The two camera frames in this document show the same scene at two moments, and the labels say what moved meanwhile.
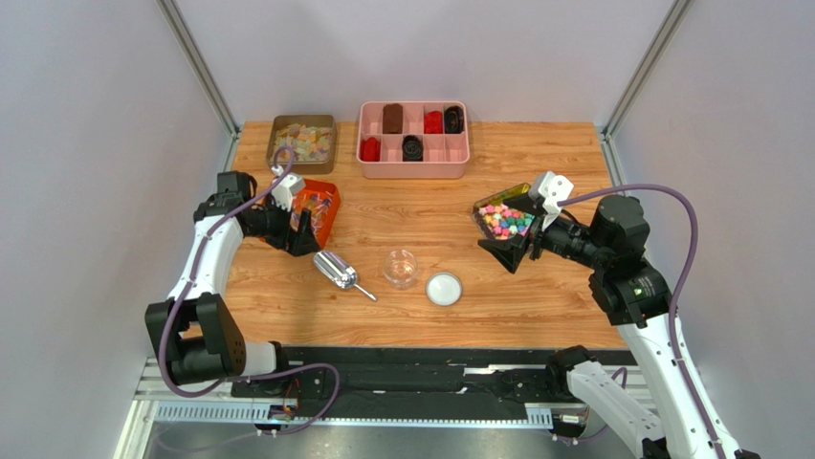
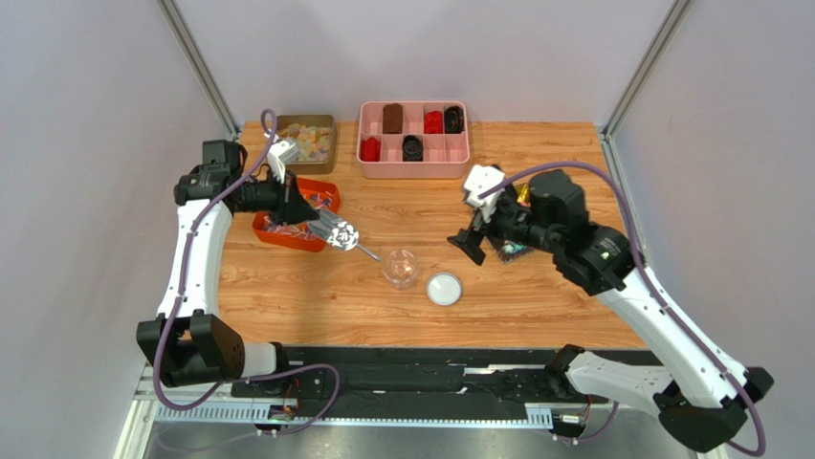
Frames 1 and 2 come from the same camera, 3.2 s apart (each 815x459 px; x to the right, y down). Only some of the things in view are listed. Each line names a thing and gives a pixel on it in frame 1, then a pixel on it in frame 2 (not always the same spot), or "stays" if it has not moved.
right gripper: [537, 235] -> [487, 227]
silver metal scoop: [338, 271] -> [339, 232]
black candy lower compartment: [412, 148] stays
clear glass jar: [400, 267] stays
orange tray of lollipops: [322, 201] stays
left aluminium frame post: [184, 33] stays
